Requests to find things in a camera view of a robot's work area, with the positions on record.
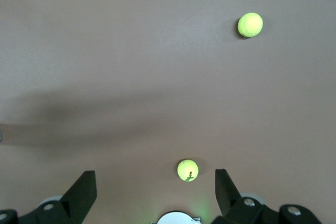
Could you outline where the brown table cover mat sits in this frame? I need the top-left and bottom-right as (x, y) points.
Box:
(0, 0), (336, 224)

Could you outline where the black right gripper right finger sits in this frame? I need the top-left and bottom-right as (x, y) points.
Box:
(212, 168), (322, 224)

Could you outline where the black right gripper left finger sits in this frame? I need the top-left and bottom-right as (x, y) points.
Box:
(0, 170), (97, 224)

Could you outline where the yellow-green tennis ball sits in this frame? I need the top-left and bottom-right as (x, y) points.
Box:
(237, 12), (264, 38)
(177, 158), (200, 183)

